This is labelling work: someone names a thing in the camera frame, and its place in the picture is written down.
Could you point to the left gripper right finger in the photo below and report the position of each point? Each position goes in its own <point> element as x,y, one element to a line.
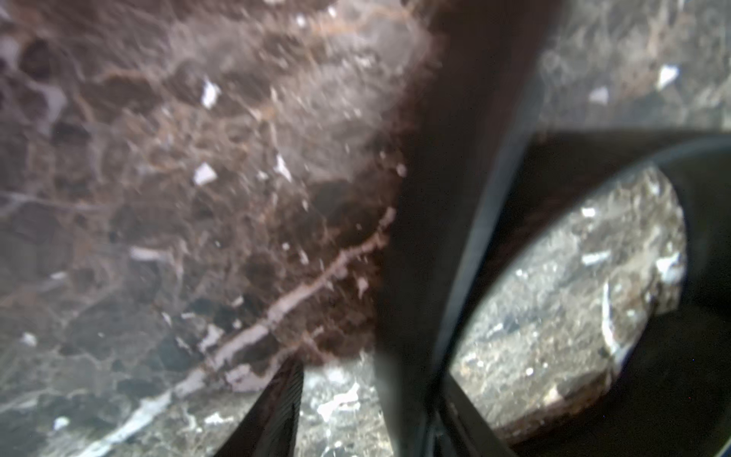
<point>461,430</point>

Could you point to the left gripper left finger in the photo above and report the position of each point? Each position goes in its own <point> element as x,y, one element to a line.
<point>270,427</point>

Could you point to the long black belt s-curved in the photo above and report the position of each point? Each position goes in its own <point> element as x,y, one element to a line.
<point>483,185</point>

